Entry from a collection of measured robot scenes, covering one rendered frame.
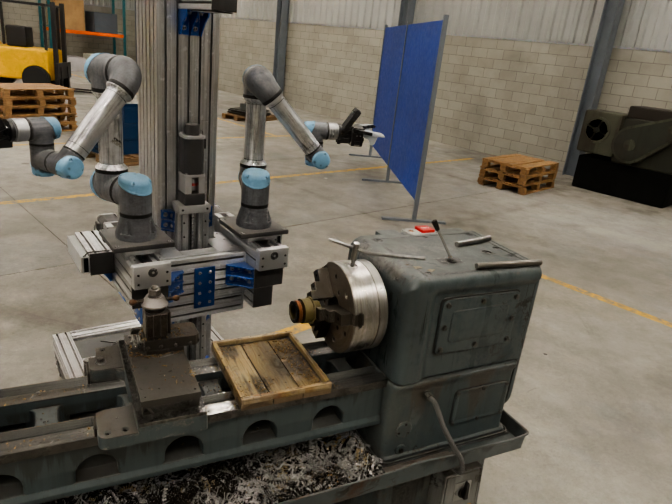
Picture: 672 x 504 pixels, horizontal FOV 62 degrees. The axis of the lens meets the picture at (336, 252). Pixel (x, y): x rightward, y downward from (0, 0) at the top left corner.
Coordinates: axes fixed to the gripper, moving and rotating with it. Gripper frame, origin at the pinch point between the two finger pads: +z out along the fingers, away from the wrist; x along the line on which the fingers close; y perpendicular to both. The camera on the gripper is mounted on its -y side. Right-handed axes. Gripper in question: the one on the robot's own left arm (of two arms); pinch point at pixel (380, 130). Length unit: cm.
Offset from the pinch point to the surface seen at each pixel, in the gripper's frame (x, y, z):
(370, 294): 92, 28, -26
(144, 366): 100, 48, -95
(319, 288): 80, 33, -40
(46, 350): -61, 168, -166
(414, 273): 91, 21, -12
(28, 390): 94, 61, -129
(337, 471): 114, 84, -34
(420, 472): 113, 89, -3
